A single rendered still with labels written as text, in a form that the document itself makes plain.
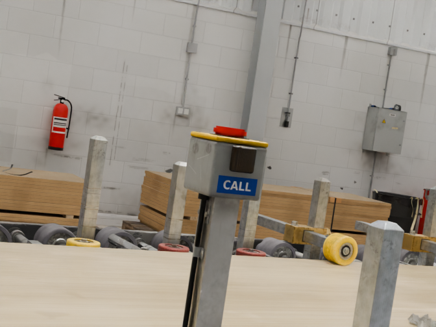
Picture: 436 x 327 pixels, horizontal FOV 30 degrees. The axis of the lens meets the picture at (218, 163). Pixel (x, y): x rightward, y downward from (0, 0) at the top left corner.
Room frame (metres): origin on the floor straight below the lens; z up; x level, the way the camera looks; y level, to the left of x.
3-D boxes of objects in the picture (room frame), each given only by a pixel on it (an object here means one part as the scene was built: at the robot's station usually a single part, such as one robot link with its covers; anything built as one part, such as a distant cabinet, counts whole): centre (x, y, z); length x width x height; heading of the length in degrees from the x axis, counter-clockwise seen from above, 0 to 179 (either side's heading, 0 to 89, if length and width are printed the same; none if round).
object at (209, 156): (0.97, -0.01, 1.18); 0.07 x 0.07 x 0.08; 29
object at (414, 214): (9.05, -2.03, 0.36); 0.58 x 0.56 x 0.72; 24
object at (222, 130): (0.97, -0.01, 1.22); 0.04 x 0.04 x 0.02
